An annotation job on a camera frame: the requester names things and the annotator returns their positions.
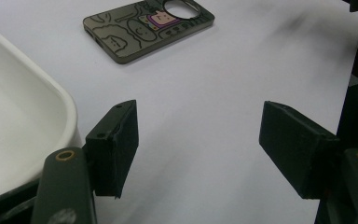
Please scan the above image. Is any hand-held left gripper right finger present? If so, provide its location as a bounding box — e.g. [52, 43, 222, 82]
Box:
[258, 100, 343, 200]

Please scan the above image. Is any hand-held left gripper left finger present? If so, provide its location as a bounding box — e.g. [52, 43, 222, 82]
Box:
[85, 99, 140, 199]

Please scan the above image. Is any white plastic tray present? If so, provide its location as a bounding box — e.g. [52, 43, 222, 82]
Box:
[0, 18, 82, 202]

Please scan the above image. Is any grey cartoon print phone case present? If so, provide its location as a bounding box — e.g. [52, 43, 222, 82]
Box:
[82, 0, 215, 65]

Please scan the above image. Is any white table sheet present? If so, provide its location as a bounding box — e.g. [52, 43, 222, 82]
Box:
[0, 0, 358, 224]

